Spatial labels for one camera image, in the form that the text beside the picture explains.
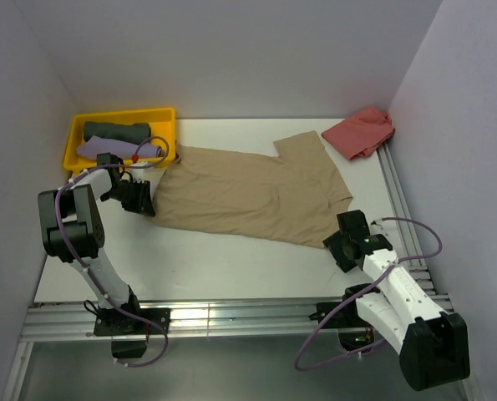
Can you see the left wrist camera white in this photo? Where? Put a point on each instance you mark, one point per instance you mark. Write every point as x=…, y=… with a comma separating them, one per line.
x=137, y=170

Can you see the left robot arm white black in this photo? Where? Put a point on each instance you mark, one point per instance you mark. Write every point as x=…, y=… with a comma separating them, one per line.
x=72, y=231

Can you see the aluminium right side rail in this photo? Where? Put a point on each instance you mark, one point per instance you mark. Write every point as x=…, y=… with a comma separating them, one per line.
x=407, y=238

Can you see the aluminium front rail frame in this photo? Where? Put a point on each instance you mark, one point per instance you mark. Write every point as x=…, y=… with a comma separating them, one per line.
x=216, y=351

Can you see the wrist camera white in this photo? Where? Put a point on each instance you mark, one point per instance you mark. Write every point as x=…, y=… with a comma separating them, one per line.
x=137, y=170
x=377, y=226

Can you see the yellow plastic bin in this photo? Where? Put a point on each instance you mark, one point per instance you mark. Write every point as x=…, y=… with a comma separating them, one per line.
x=161, y=120

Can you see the pink t shirt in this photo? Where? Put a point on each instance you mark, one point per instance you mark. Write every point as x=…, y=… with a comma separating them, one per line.
x=360, y=135

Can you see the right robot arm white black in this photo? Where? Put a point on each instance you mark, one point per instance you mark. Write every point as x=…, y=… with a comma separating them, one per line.
x=432, y=344

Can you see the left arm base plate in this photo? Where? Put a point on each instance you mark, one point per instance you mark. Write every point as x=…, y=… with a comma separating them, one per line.
x=129, y=336

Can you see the lavender folded shirt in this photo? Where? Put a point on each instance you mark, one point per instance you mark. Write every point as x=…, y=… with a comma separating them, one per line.
x=124, y=150

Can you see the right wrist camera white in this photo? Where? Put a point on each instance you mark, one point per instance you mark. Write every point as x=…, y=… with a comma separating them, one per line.
x=377, y=226

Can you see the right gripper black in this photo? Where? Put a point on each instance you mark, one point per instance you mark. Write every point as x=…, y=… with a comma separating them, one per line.
x=334, y=241

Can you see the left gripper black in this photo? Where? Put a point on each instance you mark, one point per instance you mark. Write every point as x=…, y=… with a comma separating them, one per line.
x=143, y=205

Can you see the dark green rolled shirt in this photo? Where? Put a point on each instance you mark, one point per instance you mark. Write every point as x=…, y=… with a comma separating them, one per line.
x=130, y=133

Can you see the beige t shirt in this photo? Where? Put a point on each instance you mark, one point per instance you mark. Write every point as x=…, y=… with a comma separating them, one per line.
x=293, y=197

